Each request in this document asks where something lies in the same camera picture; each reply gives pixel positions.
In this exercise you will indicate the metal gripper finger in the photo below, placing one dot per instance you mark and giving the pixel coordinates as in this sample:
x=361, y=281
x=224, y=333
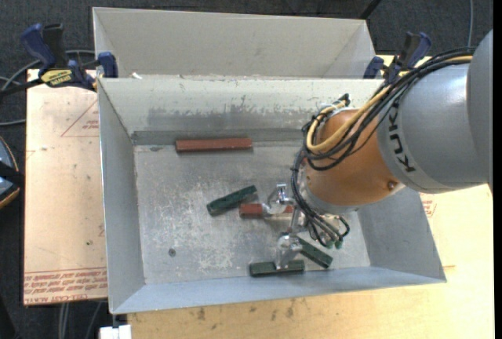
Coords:
x=286, y=251
x=281, y=196

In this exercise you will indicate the dark green flat block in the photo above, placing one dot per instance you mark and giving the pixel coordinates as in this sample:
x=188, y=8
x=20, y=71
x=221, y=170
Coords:
x=318, y=254
x=231, y=200
x=262, y=268

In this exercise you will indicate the short red-brown flat block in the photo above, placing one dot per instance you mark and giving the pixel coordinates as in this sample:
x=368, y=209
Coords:
x=251, y=210

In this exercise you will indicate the grey metal bin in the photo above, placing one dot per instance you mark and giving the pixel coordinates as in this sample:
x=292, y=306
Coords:
x=219, y=188

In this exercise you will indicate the long red-brown flat block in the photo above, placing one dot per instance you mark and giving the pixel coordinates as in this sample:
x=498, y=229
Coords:
x=213, y=144

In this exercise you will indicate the brown cardboard board red print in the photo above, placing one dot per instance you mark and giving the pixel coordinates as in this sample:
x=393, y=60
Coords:
x=62, y=180

